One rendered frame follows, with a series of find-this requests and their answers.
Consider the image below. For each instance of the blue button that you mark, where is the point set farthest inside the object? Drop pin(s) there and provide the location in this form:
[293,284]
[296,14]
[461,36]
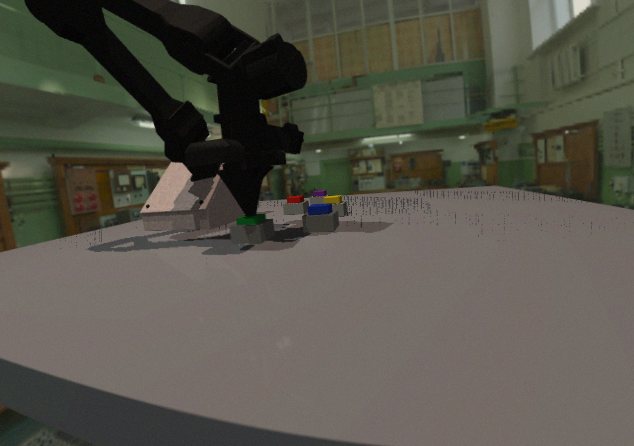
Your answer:
[320,218]

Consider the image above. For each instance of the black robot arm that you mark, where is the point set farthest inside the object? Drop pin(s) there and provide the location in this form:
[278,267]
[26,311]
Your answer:
[202,41]

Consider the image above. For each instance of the red button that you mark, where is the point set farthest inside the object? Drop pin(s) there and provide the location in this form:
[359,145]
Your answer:
[295,205]

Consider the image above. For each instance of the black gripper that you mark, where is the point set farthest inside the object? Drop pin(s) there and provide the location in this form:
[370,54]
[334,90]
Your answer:
[243,170]

